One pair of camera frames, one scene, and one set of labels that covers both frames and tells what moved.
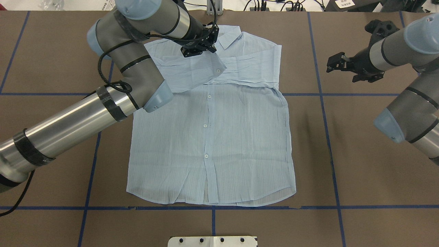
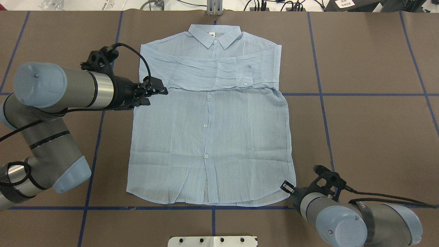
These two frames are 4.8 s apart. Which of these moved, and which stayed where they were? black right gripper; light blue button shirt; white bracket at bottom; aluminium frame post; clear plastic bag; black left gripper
Moved: black right gripper; black left gripper
Stayed: light blue button shirt; clear plastic bag; aluminium frame post; white bracket at bottom
